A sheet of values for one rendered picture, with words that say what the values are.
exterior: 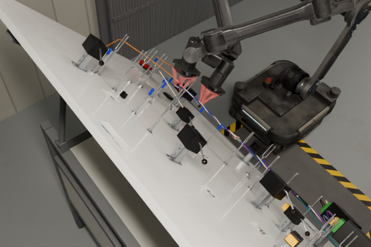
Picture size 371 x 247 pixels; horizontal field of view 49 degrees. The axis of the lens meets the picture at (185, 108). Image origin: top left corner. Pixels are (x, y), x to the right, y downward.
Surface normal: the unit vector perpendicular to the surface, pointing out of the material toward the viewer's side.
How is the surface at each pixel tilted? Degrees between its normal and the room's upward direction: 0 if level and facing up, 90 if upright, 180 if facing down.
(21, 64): 90
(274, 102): 0
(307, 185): 0
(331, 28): 0
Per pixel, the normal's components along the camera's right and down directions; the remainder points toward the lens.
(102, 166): 0.06, -0.62
